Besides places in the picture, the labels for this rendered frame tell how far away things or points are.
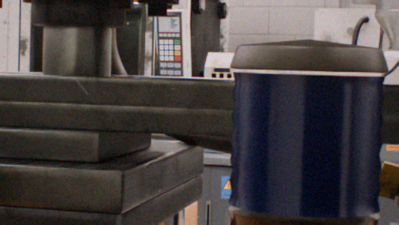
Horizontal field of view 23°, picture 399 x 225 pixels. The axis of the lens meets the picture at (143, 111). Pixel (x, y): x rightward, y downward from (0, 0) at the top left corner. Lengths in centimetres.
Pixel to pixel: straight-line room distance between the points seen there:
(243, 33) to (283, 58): 688
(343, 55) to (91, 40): 29
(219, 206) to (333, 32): 122
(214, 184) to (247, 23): 221
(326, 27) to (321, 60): 536
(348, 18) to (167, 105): 512
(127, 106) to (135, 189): 4
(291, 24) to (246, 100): 674
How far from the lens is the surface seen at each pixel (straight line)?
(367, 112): 24
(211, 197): 515
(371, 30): 556
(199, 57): 549
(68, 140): 48
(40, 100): 49
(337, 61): 23
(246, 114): 24
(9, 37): 556
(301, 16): 696
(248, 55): 24
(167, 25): 504
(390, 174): 57
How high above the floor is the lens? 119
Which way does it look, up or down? 3 degrees down
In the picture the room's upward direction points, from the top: 2 degrees clockwise
